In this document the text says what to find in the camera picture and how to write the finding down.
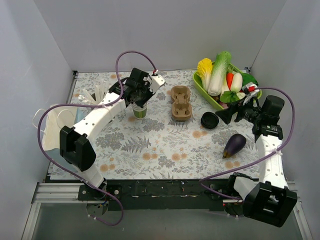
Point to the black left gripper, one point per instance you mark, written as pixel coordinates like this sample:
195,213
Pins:
139,97

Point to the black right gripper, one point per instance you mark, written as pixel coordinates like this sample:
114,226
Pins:
238,111

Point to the green paper coffee cup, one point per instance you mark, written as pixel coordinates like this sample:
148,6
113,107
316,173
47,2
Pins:
139,109

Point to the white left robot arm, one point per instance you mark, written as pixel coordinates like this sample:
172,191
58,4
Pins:
76,142

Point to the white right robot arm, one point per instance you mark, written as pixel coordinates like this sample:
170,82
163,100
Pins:
270,200

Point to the red toy onion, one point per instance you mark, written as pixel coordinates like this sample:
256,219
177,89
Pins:
222,104

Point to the stack of black lids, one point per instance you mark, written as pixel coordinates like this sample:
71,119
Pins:
209,120

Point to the green toy leafy vegetable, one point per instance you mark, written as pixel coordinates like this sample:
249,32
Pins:
227,96

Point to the stack of paper cups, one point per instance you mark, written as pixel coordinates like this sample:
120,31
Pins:
140,115

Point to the purple toy eggplant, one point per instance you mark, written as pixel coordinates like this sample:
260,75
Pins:
234,145

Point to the green toy napa cabbage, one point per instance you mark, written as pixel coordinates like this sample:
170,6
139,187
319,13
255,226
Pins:
219,72

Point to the white toy radish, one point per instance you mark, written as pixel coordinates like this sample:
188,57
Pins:
237,83

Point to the orange toy carrot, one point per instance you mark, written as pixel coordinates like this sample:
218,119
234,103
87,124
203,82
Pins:
229,79

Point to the brown pulp cup carrier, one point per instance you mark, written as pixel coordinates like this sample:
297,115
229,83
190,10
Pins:
181,108

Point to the grey straw holder cup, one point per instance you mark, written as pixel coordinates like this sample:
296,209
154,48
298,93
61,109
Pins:
94,101

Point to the green plastic basket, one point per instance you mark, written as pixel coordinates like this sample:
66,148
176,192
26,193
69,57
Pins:
212,100

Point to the floral patterned table mat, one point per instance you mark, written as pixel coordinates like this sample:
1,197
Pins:
159,147

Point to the yellow toy cabbage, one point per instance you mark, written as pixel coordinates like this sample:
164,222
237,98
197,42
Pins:
204,71

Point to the white paper carry bag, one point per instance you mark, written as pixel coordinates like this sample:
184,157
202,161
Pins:
53,123

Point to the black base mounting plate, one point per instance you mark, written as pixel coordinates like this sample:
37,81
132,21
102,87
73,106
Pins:
155,194

